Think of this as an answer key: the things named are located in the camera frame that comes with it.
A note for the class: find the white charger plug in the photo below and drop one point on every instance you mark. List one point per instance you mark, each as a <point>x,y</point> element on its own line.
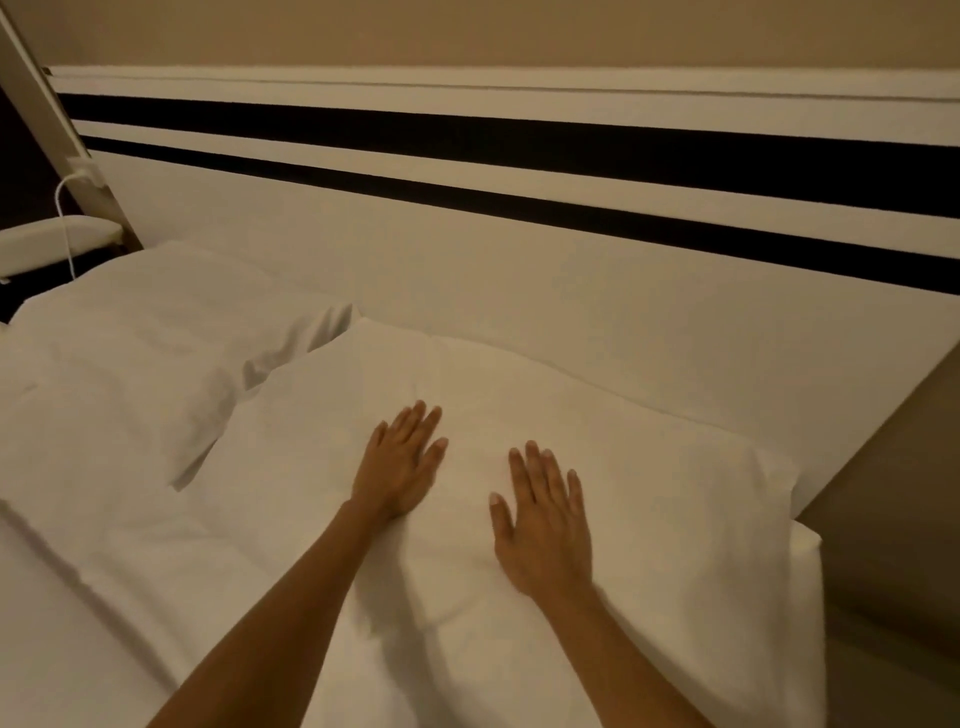
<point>84,169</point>

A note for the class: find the white bed sheet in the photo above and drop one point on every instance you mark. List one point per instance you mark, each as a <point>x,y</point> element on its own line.
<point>52,645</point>

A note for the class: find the person's right thumb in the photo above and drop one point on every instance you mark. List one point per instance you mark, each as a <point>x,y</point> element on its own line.
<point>501,521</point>

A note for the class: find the person's right middle finger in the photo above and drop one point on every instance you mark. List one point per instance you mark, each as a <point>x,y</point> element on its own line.
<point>538,474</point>

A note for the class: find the person's right forearm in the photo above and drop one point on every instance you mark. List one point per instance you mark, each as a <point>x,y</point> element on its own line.
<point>615,667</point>

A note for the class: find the large white pillow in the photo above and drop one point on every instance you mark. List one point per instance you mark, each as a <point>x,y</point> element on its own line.
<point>660,510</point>

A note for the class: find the person's left middle finger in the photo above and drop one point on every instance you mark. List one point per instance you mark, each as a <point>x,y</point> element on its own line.
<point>407,424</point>

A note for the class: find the person's left thumb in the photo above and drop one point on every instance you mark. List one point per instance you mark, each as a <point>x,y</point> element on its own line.
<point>433,461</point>

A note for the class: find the person's left hand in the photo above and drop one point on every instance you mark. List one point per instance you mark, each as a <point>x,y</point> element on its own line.
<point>390,480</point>

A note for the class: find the white bedside shelf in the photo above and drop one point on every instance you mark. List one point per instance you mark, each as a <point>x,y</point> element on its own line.
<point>45,244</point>

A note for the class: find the person's right hand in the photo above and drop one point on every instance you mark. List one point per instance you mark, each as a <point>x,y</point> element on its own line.
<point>544,540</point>

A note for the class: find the beige slanted frame post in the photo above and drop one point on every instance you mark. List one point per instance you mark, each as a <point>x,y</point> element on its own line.
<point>52,112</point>

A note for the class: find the person's right little finger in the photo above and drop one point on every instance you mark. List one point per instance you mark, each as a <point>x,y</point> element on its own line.
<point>576,499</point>

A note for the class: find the person's left little finger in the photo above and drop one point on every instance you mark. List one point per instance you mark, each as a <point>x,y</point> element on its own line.
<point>376,442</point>

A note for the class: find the white headboard with black stripes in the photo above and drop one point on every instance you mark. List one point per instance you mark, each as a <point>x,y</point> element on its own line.
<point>525,300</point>

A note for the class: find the person's left forearm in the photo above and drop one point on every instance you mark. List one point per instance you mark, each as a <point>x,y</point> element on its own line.
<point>277,630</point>

